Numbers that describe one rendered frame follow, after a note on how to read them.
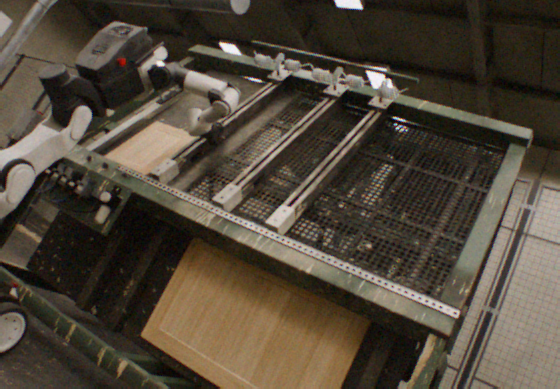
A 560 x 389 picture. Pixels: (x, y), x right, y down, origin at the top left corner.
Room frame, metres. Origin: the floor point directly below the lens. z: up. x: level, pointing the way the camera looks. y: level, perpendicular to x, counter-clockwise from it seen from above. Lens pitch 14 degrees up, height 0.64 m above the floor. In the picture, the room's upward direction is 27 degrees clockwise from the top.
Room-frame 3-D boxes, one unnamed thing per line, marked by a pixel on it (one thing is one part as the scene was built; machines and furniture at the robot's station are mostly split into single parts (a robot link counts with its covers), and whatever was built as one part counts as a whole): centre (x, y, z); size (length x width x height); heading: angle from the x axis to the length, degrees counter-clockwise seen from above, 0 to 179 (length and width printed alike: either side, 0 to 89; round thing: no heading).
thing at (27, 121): (2.38, 1.26, 0.84); 0.12 x 0.12 x 0.18; 63
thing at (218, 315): (2.09, -0.15, 0.53); 0.90 x 0.02 x 0.55; 63
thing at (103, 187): (2.24, 0.84, 0.69); 0.50 x 0.14 x 0.24; 63
